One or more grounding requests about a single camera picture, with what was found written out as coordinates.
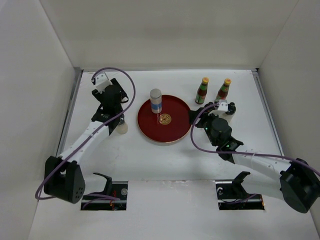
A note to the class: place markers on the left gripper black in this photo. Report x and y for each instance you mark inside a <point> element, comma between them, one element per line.
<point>99,95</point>

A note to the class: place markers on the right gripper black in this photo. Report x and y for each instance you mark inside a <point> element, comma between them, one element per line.
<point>204,116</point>

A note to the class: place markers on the white spice grinder black cap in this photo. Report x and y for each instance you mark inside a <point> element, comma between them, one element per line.
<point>230,112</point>

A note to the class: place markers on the white salt grinder black cap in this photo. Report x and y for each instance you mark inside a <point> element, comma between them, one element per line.
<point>122,127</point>

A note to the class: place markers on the red sauce bottle yellow cap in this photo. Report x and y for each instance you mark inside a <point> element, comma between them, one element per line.
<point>202,91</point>

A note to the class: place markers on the bead jar blue label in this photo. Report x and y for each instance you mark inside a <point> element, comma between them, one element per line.
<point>156,100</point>

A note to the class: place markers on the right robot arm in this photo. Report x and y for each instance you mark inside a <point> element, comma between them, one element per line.
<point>294,181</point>

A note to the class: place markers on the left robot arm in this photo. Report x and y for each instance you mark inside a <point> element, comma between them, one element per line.
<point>63,176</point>

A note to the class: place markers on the round red lacquer tray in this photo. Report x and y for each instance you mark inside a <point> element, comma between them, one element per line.
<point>170,125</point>

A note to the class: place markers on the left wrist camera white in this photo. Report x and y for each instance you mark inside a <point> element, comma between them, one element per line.
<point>101,81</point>

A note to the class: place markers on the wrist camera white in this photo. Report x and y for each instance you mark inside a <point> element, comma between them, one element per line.
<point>222,107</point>
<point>101,81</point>

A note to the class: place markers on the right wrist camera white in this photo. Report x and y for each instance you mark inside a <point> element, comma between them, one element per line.
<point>222,107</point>

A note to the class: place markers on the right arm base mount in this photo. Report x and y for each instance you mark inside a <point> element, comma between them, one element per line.
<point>231,196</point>

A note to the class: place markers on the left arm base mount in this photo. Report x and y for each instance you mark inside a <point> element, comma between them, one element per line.
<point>102,193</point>

